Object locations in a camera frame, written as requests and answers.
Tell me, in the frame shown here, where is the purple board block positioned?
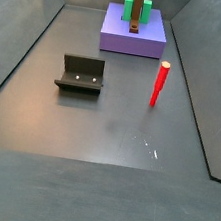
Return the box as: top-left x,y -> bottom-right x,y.
97,0 -> 173,61

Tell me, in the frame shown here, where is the red peg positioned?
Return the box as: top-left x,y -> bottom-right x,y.
149,61 -> 170,107

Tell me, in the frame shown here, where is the green block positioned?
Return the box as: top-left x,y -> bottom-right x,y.
121,0 -> 153,24

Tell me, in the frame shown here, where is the brown upright block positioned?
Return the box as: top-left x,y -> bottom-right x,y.
129,0 -> 143,34

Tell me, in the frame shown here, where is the black angle bracket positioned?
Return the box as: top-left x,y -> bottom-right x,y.
54,54 -> 105,94

